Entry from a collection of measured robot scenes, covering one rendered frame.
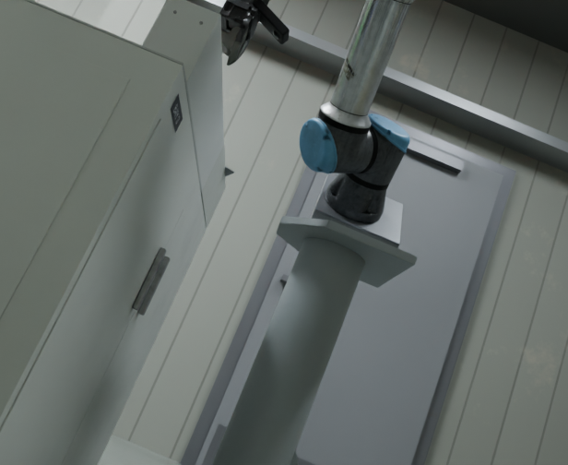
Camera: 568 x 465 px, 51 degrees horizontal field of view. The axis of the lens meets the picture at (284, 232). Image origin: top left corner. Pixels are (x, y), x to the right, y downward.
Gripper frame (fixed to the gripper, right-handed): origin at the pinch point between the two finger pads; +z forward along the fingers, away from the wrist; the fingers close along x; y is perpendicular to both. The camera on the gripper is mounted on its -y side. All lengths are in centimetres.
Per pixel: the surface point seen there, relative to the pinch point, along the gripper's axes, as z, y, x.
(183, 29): 20.1, 0.4, 40.0
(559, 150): -120, -150, -172
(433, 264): -33, -106, -184
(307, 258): 36, -34, -7
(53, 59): 36, 13, 46
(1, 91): 44, 18, 46
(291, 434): 74, -45, -6
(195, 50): 22.7, -2.8, 40.0
